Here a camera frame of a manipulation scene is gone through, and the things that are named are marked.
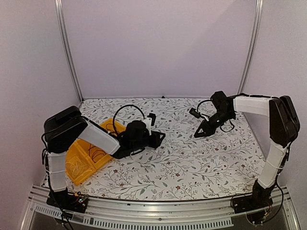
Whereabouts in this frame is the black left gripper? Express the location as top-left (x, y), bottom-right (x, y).
top-left (130, 131), bottom-right (165, 152)

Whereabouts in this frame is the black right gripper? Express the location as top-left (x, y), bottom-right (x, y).
top-left (194, 110), bottom-right (235, 138)

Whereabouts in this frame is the black thin cable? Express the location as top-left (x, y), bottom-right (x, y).
top-left (105, 123), bottom-right (119, 136)

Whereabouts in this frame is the red thin cable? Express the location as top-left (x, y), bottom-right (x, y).
top-left (87, 143), bottom-right (107, 161)

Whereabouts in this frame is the left arm base electronics board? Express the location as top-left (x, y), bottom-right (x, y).
top-left (47, 189), bottom-right (89, 213)

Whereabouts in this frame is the right arm base electronics board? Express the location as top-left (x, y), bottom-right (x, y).
top-left (230, 193), bottom-right (284, 226)

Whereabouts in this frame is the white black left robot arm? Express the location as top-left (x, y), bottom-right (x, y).
top-left (42, 106), bottom-right (165, 208)

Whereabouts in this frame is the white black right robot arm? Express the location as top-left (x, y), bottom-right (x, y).
top-left (194, 91), bottom-right (300, 209)

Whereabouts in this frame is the floral patterned table mat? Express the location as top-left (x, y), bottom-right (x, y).
top-left (65, 98), bottom-right (265, 201)

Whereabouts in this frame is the yellow divided plastic bin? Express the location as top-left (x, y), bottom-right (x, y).
top-left (65, 117), bottom-right (127, 186)

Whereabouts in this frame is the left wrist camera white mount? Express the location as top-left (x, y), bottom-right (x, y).
top-left (143, 113), bottom-right (156, 136)

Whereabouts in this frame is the black braided right camera cable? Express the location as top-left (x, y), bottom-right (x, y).
top-left (196, 99), bottom-right (213, 113)

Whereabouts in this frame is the black braided camera cable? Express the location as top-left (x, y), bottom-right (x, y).
top-left (112, 104), bottom-right (146, 135)
top-left (196, 99), bottom-right (213, 113)

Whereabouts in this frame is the black braided left camera cable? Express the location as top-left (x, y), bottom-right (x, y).
top-left (112, 104), bottom-right (146, 135)

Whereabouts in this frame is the aluminium right corner post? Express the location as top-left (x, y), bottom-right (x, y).
top-left (237, 0), bottom-right (263, 94)

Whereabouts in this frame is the aluminium corner post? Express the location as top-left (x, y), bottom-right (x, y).
top-left (237, 0), bottom-right (263, 94)
top-left (54, 0), bottom-right (84, 102)

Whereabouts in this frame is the aluminium front frame rail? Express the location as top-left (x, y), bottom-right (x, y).
top-left (21, 185), bottom-right (301, 230)

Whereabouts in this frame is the aluminium left corner post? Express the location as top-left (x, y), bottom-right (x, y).
top-left (54, 0), bottom-right (84, 102)

